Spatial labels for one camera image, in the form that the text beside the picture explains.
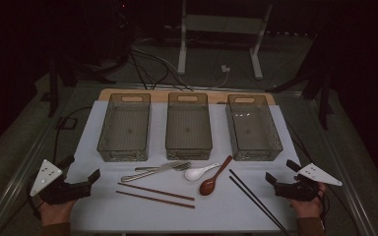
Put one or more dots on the metal floor rail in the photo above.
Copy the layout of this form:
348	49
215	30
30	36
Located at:
352	196
19	180

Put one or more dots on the black rectangular floor frame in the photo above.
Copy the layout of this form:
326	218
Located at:
58	123

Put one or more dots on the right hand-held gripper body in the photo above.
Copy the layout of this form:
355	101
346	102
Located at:
295	190

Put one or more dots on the metal fork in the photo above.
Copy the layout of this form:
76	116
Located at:
184	166

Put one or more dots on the person's right hand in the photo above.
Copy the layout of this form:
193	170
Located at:
308	209

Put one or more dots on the black floor stand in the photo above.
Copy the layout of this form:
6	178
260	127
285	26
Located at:
53	88
324	98

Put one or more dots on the white plug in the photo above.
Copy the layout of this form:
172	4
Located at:
225	68

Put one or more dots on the brown wooden spoon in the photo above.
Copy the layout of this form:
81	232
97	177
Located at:
207	187

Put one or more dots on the person's left hand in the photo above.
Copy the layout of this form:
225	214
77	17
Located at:
55	213

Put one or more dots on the smoky clear plastic bin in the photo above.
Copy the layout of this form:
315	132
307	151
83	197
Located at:
188	128
124	131
252	131

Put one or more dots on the white ceramic spoon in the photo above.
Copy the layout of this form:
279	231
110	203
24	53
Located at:
193	173

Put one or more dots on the white metal stand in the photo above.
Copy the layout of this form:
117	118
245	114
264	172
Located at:
223	24

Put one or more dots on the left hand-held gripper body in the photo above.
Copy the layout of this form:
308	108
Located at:
64	191

